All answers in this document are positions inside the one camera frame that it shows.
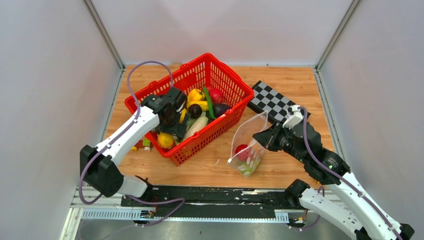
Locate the red apple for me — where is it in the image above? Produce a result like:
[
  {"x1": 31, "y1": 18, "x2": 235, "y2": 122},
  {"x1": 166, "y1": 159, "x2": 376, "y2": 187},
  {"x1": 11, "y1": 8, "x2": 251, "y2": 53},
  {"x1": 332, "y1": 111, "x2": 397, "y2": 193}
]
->
[{"x1": 235, "y1": 144, "x2": 252, "y2": 163}]

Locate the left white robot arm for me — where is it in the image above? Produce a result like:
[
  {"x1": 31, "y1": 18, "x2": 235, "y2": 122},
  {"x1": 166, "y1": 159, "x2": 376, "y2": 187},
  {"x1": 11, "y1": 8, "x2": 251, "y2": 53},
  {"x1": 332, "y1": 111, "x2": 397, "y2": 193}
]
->
[{"x1": 80, "y1": 87, "x2": 189, "y2": 207}]

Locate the green chili pepper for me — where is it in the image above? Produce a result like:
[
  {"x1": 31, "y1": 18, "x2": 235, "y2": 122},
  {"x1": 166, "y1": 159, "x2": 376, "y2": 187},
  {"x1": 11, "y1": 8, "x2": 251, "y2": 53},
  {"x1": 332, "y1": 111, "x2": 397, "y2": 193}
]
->
[{"x1": 202, "y1": 86, "x2": 216, "y2": 120}]

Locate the red green toy block car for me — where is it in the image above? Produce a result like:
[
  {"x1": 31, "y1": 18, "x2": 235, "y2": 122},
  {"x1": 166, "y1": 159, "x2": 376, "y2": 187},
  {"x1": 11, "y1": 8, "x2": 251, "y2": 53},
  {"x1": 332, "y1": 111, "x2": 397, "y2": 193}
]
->
[{"x1": 131, "y1": 138, "x2": 153, "y2": 152}]

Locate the yellow lemon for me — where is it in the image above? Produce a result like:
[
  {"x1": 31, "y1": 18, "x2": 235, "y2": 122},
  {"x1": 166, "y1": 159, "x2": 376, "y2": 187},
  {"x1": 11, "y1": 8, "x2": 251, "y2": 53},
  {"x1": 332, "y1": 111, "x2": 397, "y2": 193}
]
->
[{"x1": 157, "y1": 132, "x2": 175, "y2": 149}]

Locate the yellow bell pepper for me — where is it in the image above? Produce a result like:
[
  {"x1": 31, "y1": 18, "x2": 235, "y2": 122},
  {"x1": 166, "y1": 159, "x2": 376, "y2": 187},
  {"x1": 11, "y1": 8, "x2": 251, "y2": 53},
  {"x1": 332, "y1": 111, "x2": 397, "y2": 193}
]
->
[{"x1": 187, "y1": 88, "x2": 206, "y2": 103}]

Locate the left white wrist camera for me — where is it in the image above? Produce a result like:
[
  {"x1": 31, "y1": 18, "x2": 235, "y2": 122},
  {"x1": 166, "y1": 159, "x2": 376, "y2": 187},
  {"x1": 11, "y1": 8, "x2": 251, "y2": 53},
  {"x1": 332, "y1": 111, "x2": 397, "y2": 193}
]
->
[{"x1": 176, "y1": 100, "x2": 187, "y2": 113}]

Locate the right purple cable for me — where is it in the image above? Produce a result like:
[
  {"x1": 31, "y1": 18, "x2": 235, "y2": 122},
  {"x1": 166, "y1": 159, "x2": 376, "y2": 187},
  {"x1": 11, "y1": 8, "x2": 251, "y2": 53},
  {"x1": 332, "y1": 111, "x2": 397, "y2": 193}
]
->
[{"x1": 294, "y1": 105, "x2": 403, "y2": 240}]

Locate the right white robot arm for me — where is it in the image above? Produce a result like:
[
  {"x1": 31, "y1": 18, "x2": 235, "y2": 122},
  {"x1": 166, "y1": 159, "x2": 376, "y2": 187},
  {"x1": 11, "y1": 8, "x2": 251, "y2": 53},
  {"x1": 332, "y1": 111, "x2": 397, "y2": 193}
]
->
[{"x1": 252, "y1": 122, "x2": 415, "y2": 240}]

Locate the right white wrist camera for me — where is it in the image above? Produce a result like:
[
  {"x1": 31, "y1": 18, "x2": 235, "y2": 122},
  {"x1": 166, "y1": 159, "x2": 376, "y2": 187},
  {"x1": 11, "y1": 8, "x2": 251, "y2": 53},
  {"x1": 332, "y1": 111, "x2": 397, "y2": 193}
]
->
[{"x1": 282, "y1": 104, "x2": 304, "y2": 130}]

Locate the red plastic shopping basket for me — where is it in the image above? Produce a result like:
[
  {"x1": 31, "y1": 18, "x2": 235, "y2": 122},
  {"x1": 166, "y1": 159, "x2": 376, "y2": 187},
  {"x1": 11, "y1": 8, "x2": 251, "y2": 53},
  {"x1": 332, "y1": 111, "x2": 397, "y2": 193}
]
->
[{"x1": 145, "y1": 53, "x2": 254, "y2": 166}]

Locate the dark round eggplant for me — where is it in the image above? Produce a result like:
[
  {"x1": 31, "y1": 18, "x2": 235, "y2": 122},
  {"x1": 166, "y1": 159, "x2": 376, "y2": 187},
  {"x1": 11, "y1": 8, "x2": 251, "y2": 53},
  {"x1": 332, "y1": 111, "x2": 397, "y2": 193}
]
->
[{"x1": 212, "y1": 103, "x2": 232, "y2": 118}]

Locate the black white chessboard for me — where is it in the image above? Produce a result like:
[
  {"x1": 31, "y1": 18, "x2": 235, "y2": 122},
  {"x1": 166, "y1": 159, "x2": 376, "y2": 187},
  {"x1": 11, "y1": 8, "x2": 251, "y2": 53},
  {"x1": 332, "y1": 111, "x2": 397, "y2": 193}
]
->
[{"x1": 247, "y1": 81, "x2": 295, "y2": 124}]

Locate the yellow mango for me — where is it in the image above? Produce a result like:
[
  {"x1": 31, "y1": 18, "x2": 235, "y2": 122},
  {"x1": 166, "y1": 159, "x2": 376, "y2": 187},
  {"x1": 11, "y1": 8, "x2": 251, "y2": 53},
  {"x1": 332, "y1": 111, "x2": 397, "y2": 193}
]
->
[{"x1": 179, "y1": 100, "x2": 209, "y2": 123}]

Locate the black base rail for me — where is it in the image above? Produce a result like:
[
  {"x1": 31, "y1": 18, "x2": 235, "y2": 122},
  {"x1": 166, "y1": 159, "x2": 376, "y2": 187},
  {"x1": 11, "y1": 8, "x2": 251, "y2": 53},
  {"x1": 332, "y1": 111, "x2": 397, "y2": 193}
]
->
[{"x1": 71, "y1": 183, "x2": 352, "y2": 223}]

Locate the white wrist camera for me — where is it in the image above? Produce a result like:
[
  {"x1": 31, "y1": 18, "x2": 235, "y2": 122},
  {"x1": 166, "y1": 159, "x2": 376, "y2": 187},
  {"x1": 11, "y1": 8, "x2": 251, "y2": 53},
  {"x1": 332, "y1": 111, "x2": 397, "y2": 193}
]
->
[
  {"x1": 176, "y1": 100, "x2": 187, "y2": 113},
  {"x1": 282, "y1": 104, "x2": 304, "y2": 130}
]

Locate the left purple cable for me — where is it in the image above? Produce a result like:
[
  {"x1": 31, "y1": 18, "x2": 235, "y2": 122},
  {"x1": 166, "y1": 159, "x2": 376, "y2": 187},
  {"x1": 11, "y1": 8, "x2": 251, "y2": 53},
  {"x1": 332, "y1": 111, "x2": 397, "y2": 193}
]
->
[{"x1": 78, "y1": 60, "x2": 186, "y2": 228}]

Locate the clear polka dot zip bag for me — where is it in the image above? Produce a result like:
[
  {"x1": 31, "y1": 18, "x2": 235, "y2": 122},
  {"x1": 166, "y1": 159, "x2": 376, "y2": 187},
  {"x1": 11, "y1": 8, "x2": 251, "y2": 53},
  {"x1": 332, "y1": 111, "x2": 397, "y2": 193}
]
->
[{"x1": 227, "y1": 111, "x2": 269, "y2": 175}]

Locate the green pear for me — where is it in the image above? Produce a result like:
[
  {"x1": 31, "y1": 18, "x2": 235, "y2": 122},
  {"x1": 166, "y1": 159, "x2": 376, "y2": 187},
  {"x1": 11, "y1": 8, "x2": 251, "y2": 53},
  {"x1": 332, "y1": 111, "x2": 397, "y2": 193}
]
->
[{"x1": 237, "y1": 161, "x2": 259, "y2": 177}]

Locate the purple cable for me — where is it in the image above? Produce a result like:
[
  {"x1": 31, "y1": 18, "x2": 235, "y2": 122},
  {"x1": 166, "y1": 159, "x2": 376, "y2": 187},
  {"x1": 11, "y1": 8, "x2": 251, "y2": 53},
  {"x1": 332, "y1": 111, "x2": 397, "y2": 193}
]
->
[
  {"x1": 78, "y1": 60, "x2": 186, "y2": 228},
  {"x1": 294, "y1": 105, "x2": 403, "y2": 240}
]

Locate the white radish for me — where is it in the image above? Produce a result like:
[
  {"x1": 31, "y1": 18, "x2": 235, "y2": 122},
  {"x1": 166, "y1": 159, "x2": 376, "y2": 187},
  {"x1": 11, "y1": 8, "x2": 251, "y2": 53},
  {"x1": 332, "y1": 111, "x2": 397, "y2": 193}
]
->
[{"x1": 183, "y1": 116, "x2": 209, "y2": 140}]

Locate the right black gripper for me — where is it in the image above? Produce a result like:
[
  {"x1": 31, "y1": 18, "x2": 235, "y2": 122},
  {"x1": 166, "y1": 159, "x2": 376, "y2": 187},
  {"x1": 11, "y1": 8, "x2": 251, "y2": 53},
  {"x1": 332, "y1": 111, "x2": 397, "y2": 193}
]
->
[{"x1": 251, "y1": 119, "x2": 306, "y2": 164}]

